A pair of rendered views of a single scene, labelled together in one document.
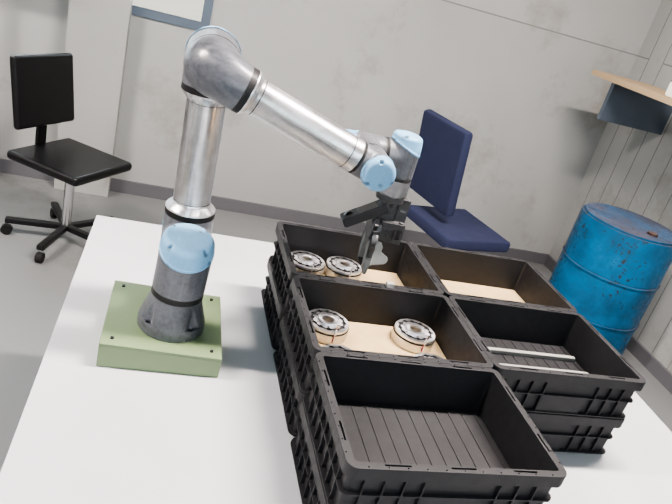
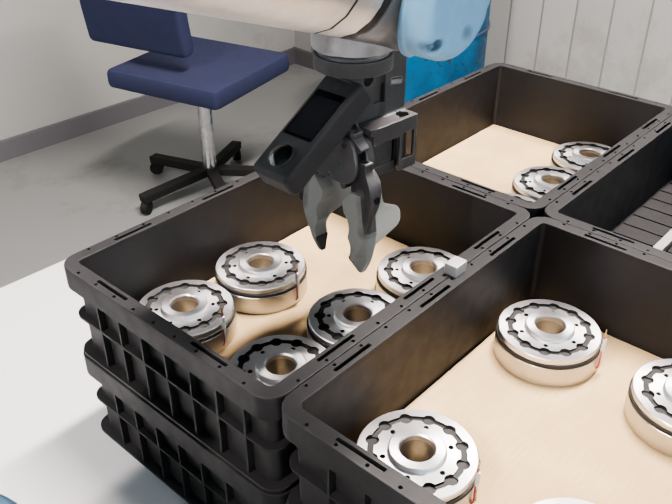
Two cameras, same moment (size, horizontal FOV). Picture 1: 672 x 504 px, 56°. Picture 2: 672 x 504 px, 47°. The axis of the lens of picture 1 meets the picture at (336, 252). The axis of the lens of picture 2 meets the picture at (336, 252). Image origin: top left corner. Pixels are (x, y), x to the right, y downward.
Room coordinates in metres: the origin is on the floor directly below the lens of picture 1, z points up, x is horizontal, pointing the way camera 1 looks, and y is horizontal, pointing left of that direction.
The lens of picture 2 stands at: (0.92, 0.25, 1.34)
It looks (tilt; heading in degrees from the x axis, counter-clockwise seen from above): 32 degrees down; 331
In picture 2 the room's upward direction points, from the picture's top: straight up
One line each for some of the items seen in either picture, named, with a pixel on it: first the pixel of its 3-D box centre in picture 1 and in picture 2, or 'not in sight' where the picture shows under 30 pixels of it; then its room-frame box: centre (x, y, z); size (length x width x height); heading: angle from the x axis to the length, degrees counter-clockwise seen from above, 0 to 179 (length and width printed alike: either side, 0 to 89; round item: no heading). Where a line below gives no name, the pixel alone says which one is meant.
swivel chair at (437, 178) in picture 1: (455, 219); (194, 57); (3.35, -0.58, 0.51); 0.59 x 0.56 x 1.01; 102
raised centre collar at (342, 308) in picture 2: not in sight; (357, 314); (1.46, -0.08, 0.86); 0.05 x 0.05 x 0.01
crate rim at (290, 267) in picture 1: (356, 259); (308, 245); (1.53, -0.06, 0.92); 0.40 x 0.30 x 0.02; 109
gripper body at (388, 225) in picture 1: (386, 216); (358, 113); (1.50, -0.10, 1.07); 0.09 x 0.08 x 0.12; 103
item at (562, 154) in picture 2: not in sight; (588, 157); (1.62, -0.56, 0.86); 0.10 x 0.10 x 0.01
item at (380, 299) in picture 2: not in sight; (357, 318); (1.46, -0.08, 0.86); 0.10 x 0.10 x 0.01
